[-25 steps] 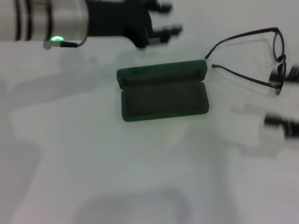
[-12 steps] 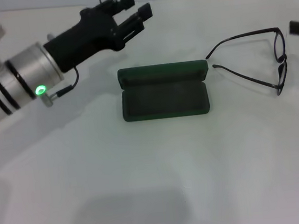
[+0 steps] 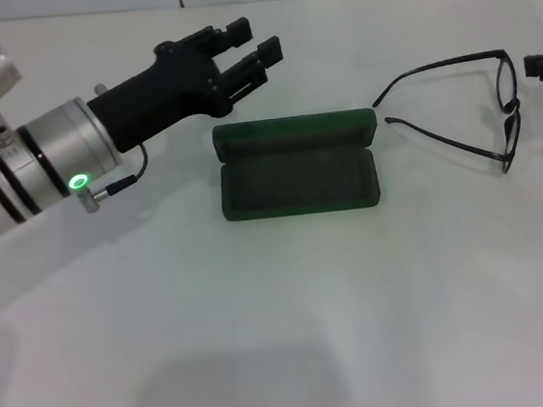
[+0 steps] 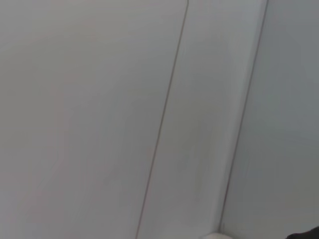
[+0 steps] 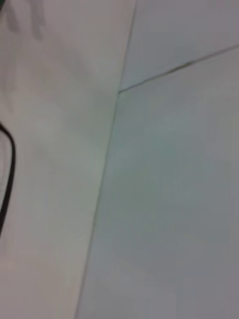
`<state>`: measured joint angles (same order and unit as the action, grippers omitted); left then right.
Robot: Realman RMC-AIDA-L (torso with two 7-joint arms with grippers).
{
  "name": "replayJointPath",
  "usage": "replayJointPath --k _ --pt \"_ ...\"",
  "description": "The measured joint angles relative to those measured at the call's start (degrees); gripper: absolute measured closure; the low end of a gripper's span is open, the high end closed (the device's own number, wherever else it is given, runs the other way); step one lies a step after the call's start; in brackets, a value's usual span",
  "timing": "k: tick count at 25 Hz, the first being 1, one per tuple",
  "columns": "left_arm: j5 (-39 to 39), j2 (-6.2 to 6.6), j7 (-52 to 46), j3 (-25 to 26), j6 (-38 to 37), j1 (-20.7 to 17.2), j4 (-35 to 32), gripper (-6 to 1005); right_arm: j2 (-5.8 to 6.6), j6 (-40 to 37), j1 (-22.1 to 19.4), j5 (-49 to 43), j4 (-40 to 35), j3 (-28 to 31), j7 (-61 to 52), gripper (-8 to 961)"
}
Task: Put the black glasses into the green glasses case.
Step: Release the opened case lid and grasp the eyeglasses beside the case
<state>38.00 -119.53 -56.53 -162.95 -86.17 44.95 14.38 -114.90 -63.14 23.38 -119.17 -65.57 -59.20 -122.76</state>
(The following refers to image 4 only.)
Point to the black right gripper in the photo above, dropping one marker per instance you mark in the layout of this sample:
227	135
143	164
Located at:
307	234

